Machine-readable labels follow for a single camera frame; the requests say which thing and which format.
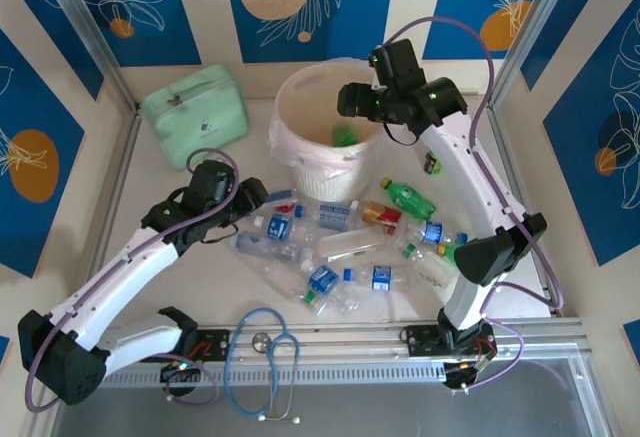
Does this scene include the clear bottle dark label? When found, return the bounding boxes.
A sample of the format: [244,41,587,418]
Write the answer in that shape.
[229,230,301,263]

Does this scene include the small crushed green bottle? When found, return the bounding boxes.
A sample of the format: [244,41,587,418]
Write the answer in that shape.
[330,124,357,148]

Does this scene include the clear rectangular plastic bottle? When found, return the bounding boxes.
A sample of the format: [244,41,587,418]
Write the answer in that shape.
[314,226,386,263]

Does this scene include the clear bottle blue label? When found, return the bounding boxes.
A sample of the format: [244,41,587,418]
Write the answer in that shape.
[407,219,469,248]
[252,211,314,243]

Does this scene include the clear plastic bin liner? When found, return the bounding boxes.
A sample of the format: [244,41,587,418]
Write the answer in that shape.
[267,56,396,178]

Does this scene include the white ribbed waste bin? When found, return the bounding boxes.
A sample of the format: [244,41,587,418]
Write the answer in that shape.
[272,59,394,206]

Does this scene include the clear bottle red blue print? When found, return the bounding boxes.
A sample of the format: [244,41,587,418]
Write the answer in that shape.
[264,187,300,214]

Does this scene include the short green bottle black label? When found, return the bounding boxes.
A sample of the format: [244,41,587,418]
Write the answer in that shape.
[423,151,445,177]

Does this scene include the crushed clear plastic bottle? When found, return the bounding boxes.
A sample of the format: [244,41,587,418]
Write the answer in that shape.
[259,256,314,303]

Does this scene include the soda water bottle blue cap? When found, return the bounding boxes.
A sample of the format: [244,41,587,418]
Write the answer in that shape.
[294,201,351,232]

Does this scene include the mint green zip pouch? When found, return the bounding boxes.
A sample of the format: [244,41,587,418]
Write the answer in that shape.
[139,64,251,171]

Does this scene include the blue label green cap bottle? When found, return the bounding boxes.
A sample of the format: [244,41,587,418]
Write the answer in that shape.
[298,262,362,316]

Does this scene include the red gold label bottle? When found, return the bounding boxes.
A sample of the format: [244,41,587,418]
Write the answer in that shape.
[349,199,404,236]

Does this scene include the blue stethoscope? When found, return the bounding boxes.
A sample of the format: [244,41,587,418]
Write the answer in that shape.
[222,306,304,426]

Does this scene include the clear bottle green cap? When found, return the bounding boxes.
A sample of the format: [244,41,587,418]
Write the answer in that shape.
[399,241,459,291]

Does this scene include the grey metal panel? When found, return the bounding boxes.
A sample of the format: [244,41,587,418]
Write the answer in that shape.
[49,384,596,437]

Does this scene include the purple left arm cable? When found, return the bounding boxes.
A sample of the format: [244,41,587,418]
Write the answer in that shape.
[24,148,241,414]

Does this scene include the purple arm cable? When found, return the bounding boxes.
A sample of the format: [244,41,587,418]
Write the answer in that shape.
[382,16,566,311]
[24,148,241,414]

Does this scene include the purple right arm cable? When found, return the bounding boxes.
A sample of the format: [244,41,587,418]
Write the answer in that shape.
[382,16,566,311]

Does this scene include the aluminium left side rail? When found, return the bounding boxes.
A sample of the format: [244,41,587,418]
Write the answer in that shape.
[74,106,144,328]

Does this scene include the aluminium rail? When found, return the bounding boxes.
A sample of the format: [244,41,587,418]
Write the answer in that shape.
[74,106,144,328]
[42,319,586,366]
[484,96,569,318]

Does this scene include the aluminium right side rail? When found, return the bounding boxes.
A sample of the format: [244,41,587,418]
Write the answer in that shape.
[484,96,569,318]

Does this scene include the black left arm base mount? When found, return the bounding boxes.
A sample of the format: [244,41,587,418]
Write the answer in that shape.
[137,326,234,398]

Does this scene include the aluminium right frame post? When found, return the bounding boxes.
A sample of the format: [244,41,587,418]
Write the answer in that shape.
[487,0,584,108]

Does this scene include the aluminium frame post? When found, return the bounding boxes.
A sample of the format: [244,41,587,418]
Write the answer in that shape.
[37,0,141,113]
[487,0,584,108]

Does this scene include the aluminium front rail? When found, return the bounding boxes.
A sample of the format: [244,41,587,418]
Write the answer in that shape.
[42,319,586,366]

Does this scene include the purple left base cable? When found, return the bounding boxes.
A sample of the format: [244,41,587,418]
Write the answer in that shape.
[162,354,221,406]

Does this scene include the grey slotted cable duct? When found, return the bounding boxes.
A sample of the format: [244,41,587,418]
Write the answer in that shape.
[62,361,449,389]

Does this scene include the aluminium left frame post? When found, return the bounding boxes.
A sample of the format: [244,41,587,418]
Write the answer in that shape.
[37,0,141,113]

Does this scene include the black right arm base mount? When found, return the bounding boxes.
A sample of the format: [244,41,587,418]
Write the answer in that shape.
[402,324,499,391]

